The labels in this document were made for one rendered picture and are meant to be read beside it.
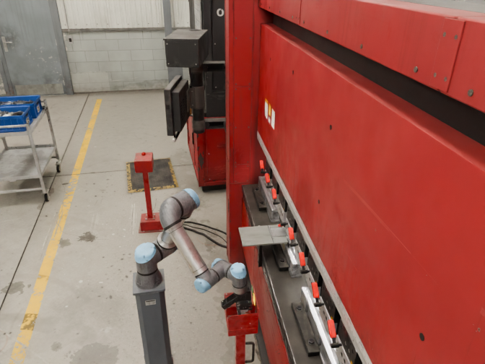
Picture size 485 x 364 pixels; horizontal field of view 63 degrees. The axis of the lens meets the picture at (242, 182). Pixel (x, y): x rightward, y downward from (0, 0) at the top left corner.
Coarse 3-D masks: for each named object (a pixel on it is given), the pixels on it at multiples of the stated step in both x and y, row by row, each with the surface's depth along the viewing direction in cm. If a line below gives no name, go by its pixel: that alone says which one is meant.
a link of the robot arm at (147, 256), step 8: (136, 248) 221; (144, 248) 220; (152, 248) 220; (136, 256) 217; (144, 256) 217; (152, 256) 218; (160, 256) 224; (136, 264) 221; (144, 264) 218; (152, 264) 221; (144, 272) 221
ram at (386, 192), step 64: (320, 64) 151; (320, 128) 155; (384, 128) 105; (448, 128) 89; (320, 192) 159; (384, 192) 107; (448, 192) 80; (320, 256) 163; (384, 256) 109; (448, 256) 81; (384, 320) 111; (448, 320) 82
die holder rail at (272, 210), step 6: (258, 180) 308; (264, 180) 302; (258, 186) 309; (264, 186) 292; (264, 192) 285; (270, 192) 284; (264, 198) 288; (270, 198) 277; (270, 204) 270; (276, 204) 270; (270, 210) 270; (276, 210) 264; (270, 216) 271; (276, 216) 268
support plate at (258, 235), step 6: (240, 228) 239; (246, 228) 239; (252, 228) 239; (258, 228) 239; (264, 228) 239; (240, 234) 234; (246, 234) 234; (252, 234) 234; (258, 234) 234; (264, 234) 234; (270, 234) 234; (246, 240) 228; (252, 240) 228; (258, 240) 228; (264, 240) 228; (270, 240) 229; (276, 240) 229; (282, 240) 229
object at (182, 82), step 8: (176, 80) 311; (184, 80) 323; (168, 88) 291; (176, 88) 301; (184, 88) 310; (168, 96) 290; (176, 96) 293; (184, 96) 311; (168, 104) 293; (176, 104) 295; (184, 104) 312; (168, 112) 296; (176, 112) 298; (184, 112) 313; (168, 120) 299; (176, 120) 301; (184, 120) 315; (168, 128) 302; (176, 128) 304
